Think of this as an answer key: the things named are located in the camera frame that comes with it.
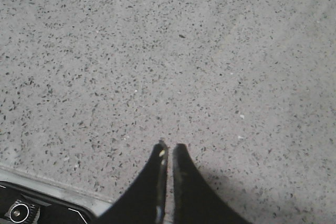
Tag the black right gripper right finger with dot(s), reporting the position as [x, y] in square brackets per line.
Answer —
[195, 201]

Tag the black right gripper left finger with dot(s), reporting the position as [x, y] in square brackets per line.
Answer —
[144, 201]

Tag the black device with round knob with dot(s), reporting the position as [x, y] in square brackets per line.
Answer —
[23, 205]

